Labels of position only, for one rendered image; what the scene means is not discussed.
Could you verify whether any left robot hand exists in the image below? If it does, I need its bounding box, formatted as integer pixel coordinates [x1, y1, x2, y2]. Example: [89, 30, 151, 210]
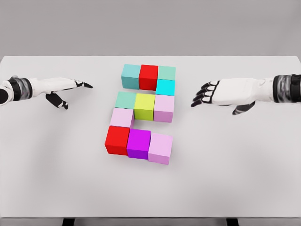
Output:
[43, 77, 94, 110]

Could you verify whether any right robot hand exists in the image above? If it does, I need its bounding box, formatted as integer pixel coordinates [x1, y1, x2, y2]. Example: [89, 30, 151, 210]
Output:
[190, 78, 256, 116]

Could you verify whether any mint green cube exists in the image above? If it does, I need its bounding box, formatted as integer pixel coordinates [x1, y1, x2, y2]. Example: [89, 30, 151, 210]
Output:
[158, 65, 177, 81]
[114, 91, 138, 110]

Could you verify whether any light pink cube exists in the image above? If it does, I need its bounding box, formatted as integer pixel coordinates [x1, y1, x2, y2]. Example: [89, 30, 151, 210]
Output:
[153, 94, 175, 123]
[148, 132, 174, 166]
[109, 107, 135, 129]

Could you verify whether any cyan cube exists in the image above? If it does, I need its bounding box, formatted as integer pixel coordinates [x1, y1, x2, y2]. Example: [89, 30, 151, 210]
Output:
[155, 79, 176, 97]

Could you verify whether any teal cube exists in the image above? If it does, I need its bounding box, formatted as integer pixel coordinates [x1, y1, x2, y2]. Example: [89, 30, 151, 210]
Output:
[121, 64, 142, 90]

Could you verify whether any red cube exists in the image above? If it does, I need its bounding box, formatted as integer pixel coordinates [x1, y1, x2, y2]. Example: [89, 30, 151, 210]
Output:
[138, 65, 159, 91]
[104, 125, 131, 156]

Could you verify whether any yellow-green cube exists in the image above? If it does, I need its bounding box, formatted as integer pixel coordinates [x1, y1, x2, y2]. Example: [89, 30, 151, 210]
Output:
[134, 93, 156, 121]

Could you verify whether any magenta cube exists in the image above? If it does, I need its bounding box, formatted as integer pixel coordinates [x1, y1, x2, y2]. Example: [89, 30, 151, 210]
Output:
[126, 128, 151, 160]

